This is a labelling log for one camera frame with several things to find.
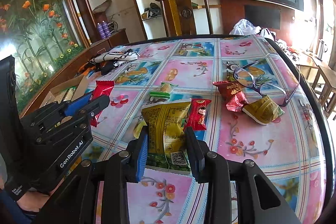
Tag purple eyeglasses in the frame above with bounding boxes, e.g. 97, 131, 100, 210
233, 60, 300, 108

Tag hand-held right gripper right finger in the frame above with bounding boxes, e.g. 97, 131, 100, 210
184, 127, 302, 224

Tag printed floral tablecloth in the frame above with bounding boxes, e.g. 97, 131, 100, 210
84, 36, 327, 224

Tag wooden stool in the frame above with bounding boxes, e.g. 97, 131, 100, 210
311, 65, 336, 120

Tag person's left forearm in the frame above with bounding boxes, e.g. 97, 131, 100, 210
0, 187, 53, 224

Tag white plastic bag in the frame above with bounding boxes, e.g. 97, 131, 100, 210
229, 19, 262, 36

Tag black white cloth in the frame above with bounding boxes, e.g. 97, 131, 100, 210
259, 28, 278, 42

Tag small cracker packet green ends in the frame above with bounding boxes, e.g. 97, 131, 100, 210
150, 82, 179, 104

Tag cardboard box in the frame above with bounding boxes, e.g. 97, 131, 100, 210
39, 74, 90, 109

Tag red foil snack packet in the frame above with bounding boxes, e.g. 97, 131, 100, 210
226, 91, 249, 112

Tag olive gold snack packet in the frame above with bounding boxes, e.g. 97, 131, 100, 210
242, 95, 285, 126

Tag red cartoon snack packet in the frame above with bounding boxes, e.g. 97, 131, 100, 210
184, 98, 212, 131

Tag long cracker packet green end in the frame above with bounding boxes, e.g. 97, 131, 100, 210
54, 89, 68, 104

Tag wooden side table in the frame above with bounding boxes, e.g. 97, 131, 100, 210
295, 52, 329, 83

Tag yellow green snack packet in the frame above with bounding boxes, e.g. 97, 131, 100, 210
141, 98, 192, 175

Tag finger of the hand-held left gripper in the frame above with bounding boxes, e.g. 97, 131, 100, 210
62, 91, 94, 117
71, 95, 111, 123

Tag black panel under television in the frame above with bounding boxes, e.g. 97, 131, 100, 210
244, 5, 282, 30

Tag small yellow snack packet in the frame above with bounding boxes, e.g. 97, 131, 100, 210
133, 120, 147, 139

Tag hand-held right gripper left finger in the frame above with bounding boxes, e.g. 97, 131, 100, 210
34, 130, 150, 224

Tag orange label cracker packet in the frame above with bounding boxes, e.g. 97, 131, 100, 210
66, 86, 78, 103

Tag brown basket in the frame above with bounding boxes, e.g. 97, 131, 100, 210
92, 0, 113, 14

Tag dark clutter on shelf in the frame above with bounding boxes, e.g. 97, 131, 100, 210
143, 2, 164, 19

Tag white patterned scarf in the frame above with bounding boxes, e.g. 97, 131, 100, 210
92, 48, 140, 67

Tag steel kettle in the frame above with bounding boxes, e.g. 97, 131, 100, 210
318, 39, 329, 61

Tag red gold print snack packet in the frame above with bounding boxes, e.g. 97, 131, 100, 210
213, 80, 246, 98

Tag wooden chair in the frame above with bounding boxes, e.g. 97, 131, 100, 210
154, 0, 214, 37

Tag flower wall mural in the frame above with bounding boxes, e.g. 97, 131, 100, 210
0, 0, 88, 110

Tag plain red snack packet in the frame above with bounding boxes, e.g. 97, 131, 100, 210
91, 80, 115, 127

